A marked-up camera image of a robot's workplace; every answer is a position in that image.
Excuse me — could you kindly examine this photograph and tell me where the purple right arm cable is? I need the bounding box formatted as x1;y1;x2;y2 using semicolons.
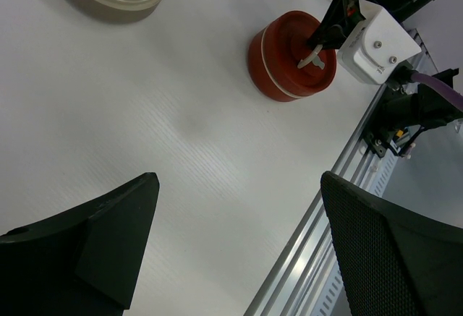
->
412;71;463;111

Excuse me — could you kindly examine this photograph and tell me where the aluminium mounting rail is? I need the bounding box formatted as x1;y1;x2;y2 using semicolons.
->
246;85;398;315

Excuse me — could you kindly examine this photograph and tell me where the red-based metal lunch tin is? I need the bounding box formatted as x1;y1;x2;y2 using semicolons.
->
247;27;304;102

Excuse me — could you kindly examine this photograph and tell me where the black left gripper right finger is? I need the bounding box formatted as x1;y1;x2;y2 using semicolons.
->
320;171;462;315

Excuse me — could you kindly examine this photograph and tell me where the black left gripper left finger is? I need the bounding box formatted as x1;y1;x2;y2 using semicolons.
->
1;172;160;315

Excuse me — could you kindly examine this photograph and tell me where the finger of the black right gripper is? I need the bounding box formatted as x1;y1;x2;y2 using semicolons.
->
306;0;362;50

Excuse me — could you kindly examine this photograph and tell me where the red round lid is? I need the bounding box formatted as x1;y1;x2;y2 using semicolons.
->
263;11;336;97

